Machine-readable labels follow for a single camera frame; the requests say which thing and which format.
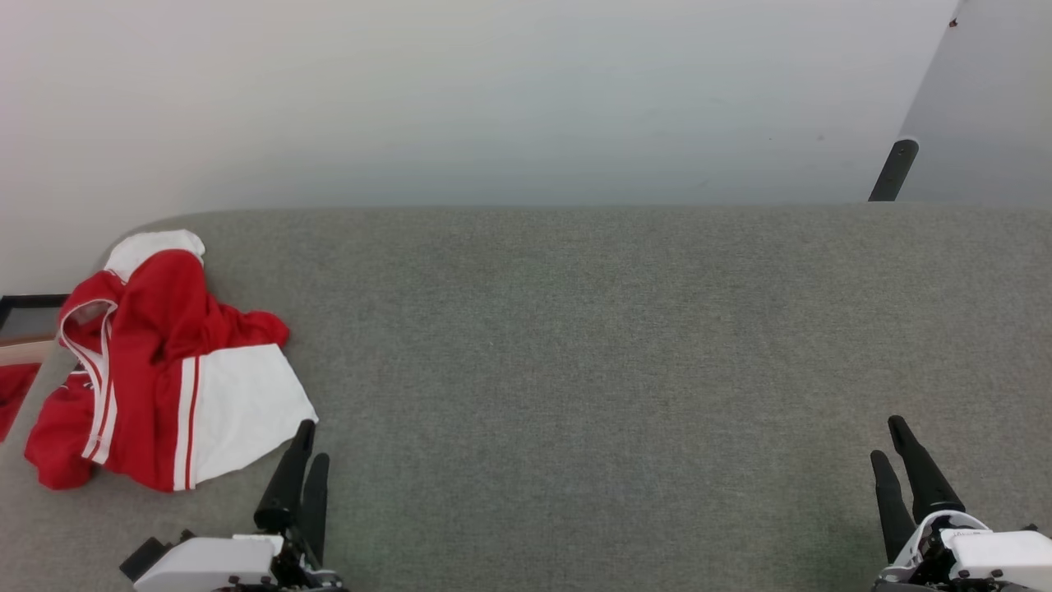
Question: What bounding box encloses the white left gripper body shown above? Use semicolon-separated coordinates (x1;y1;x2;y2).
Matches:
134;534;347;592

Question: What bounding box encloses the red and white jersey shirt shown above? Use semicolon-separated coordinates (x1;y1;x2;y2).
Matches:
25;229;320;493

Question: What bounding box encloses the red cloth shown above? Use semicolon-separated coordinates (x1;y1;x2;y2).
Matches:
0;362;43;442

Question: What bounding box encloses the black pole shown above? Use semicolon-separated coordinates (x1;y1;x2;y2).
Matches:
868;138;920;202

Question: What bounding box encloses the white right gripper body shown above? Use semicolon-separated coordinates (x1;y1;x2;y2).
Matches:
873;509;1052;592

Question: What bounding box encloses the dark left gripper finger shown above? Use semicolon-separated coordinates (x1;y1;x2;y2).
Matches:
297;453;331;565
254;419;316;533

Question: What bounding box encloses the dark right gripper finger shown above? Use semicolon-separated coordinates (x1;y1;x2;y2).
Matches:
870;450;916;565
888;415;967;524

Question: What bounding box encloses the beige board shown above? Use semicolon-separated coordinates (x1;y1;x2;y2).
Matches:
0;335;55;368

